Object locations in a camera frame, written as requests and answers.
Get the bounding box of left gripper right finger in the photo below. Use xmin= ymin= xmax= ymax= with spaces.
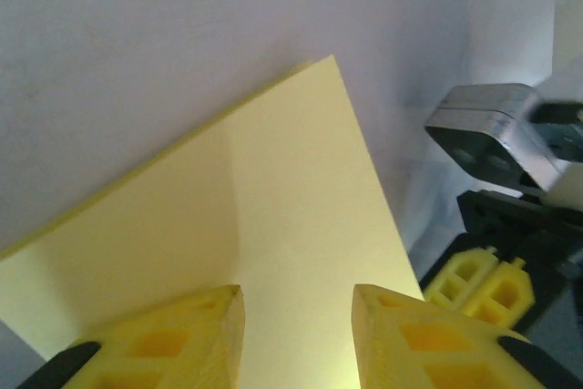
xmin=353 ymin=283 xmax=575 ymax=389

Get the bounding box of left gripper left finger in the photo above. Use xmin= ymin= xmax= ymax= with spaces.
xmin=17 ymin=283 xmax=247 ymax=389

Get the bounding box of yellow cloth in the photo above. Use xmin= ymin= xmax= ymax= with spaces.
xmin=0 ymin=54 xmax=427 ymax=389

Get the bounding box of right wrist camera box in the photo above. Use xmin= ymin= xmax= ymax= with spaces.
xmin=424 ymin=82 xmax=562 ymax=193

